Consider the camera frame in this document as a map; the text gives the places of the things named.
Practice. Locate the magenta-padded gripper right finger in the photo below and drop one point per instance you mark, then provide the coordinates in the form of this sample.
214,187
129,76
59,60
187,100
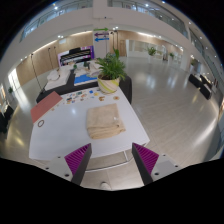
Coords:
146,160

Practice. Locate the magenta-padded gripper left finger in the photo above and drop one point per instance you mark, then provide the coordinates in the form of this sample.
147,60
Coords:
77,160

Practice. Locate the beige towel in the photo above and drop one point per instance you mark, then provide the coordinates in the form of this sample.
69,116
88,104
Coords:
104,120

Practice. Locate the pink rectangular board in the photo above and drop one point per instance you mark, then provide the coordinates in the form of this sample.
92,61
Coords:
45,106

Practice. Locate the orange-brown flat piece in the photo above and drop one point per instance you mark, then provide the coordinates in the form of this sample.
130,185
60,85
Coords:
101,98

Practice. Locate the round tan disc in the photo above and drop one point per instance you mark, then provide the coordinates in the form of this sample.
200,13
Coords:
116,98

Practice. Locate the black display table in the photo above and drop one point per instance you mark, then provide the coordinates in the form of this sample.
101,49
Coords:
63,89

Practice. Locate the blue mat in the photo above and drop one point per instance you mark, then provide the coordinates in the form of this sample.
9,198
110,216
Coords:
83,80

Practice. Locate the potted plant in striped pot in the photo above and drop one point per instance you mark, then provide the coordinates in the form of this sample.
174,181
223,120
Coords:
107,85

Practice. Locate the white padded display piece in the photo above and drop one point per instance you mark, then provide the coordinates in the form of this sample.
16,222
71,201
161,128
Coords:
56,79

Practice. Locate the black draped side tables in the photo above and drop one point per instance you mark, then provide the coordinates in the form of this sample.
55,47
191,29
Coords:
5,118

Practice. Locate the white building model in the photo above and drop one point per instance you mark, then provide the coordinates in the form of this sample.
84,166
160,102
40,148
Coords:
91,71

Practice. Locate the black microphone stand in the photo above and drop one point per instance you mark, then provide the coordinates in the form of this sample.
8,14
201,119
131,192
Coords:
36,73

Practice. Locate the black piano with purple screen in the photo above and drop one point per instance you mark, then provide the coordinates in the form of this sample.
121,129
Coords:
76,55

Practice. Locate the blue arrow sign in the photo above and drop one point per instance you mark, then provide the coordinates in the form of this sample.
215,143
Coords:
101,39

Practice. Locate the purple arrow sign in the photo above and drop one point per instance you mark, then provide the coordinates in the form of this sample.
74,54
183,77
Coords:
101,34

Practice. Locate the green arrow sign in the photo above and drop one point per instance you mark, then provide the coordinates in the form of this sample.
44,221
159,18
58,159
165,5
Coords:
101,29

